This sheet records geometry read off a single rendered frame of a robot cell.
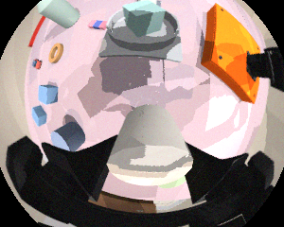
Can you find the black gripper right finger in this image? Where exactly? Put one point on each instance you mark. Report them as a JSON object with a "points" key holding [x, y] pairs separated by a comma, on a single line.
{"points": [[208, 171]]}

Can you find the dark blue cylinder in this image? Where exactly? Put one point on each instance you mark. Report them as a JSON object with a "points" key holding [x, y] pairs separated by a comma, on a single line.
{"points": [[69, 137]]}

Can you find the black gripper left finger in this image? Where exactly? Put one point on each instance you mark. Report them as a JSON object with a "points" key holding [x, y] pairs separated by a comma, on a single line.
{"points": [[88, 165]]}

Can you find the red toy car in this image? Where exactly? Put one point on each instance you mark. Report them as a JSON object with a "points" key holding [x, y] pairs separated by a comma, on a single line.
{"points": [[37, 64]]}

